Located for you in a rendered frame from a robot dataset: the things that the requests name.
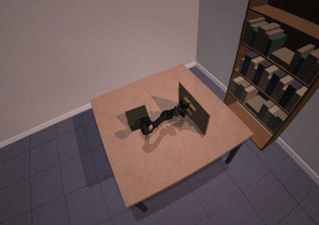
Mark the olive-brown picture frame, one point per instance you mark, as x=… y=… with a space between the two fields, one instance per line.
x=191 y=109

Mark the brown flat board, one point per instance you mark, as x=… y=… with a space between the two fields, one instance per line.
x=202 y=116

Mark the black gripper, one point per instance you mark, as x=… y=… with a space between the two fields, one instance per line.
x=183 y=105

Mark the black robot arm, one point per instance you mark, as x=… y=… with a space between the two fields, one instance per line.
x=165 y=115

